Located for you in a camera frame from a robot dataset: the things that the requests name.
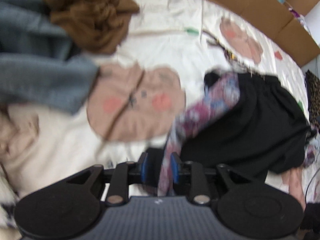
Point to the flattened cardboard box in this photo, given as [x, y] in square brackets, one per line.
[250, 2]

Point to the grey-blue jacket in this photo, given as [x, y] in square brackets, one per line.
[37, 67]

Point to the leopard print garment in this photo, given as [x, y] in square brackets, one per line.
[313, 92]

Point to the purple refill pouch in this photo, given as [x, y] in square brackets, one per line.
[296, 13]

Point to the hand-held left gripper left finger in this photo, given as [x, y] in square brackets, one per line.
[143, 170]

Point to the beige garment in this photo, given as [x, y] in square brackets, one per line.
[15, 130]

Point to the white knit cloth black pattern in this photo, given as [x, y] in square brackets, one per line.
[5, 205]

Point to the cream bear print bed sheet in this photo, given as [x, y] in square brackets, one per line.
[155, 45]

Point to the black shorts with patterned trim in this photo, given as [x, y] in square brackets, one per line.
[250, 120]

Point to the brown crumpled garment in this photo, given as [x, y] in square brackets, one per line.
[92, 17]

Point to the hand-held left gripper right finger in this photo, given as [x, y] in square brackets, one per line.
[175, 170]

